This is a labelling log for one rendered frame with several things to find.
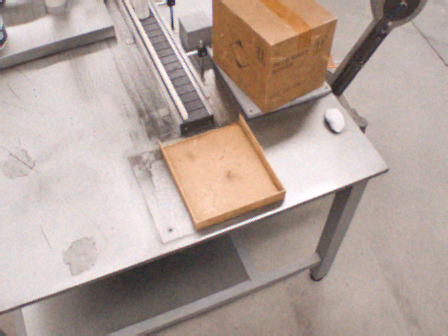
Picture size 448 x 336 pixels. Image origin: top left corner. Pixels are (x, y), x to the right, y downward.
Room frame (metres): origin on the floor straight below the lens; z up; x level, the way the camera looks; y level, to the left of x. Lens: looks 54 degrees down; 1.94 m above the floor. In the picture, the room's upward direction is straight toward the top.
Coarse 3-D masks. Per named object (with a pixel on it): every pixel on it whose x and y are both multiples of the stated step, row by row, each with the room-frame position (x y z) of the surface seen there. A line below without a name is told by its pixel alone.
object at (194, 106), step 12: (144, 24) 1.43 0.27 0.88; (156, 24) 1.43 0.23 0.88; (156, 36) 1.36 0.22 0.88; (156, 48) 1.29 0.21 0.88; (168, 48) 1.29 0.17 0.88; (168, 60) 1.23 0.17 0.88; (168, 72) 1.17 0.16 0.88; (180, 72) 1.17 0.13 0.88; (180, 84) 1.11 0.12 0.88; (192, 84) 1.11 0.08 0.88; (180, 96) 1.06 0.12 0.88; (192, 96) 1.06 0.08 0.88; (192, 108) 1.01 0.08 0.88; (204, 108) 1.01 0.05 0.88; (192, 120) 0.96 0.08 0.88
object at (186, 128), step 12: (120, 0) 1.59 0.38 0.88; (132, 24) 1.43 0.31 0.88; (168, 36) 1.36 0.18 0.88; (144, 48) 1.30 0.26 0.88; (144, 60) 1.28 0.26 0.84; (180, 60) 1.23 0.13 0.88; (156, 72) 1.17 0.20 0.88; (156, 84) 1.16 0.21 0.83; (168, 96) 1.06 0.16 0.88; (180, 120) 0.96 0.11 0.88; (204, 120) 0.98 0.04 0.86; (180, 132) 0.95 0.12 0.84
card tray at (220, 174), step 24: (240, 120) 0.99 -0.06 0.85; (192, 144) 0.91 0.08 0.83; (216, 144) 0.91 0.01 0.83; (240, 144) 0.91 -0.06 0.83; (168, 168) 0.82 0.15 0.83; (192, 168) 0.82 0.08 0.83; (216, 168) 0.82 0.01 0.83; (240, 168) 0.82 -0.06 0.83; (264, 168) 0.82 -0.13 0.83; (192, 192) 0.74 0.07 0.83; (216, 192) 0.74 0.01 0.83; (240, 192) 0.74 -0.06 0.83; (264, 192) 0.74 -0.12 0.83; (192, 216) 0.64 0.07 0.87; (216, 216) 0.64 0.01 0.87
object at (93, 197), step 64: (192, 0) 1.65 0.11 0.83; (64, 64) 1.28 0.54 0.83; (128, 64) 1.27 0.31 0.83; (192, 64) 1.27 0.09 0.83; (0, 128) 0.98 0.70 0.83; (64, 128) 0.98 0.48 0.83; (128, 128) 0.97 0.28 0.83; (256, 128) 0.97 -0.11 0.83; (320, 128) 0.98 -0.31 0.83; (0, 192) 0.74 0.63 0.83; (64, 192) 0.74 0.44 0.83; (128, 192) 0.74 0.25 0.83; (320, 192) 0.74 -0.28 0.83; (0, 256) 0.54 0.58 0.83; (64, 256) 0.54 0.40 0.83; (128, 256) 0.54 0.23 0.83
